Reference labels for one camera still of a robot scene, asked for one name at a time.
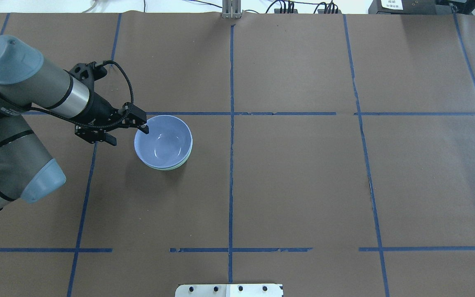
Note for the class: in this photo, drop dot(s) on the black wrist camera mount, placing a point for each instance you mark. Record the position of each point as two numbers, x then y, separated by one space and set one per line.
88 73

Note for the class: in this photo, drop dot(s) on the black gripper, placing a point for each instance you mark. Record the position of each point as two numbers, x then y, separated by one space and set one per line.
100 110

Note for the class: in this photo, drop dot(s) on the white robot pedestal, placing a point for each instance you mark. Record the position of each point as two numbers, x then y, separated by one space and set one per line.
230 290

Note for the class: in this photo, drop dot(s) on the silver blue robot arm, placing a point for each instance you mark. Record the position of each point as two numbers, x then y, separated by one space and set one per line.
31 82

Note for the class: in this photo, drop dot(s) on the black box with label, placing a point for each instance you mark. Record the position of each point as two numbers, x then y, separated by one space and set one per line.
410 7

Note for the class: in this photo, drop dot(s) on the blue bowl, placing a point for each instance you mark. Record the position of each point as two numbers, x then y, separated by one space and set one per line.
168 136

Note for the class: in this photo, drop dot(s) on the green bowl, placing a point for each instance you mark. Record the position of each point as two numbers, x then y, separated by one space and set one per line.
168 163

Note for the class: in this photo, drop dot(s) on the aluminium frame post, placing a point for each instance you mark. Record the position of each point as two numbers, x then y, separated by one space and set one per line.
231 9

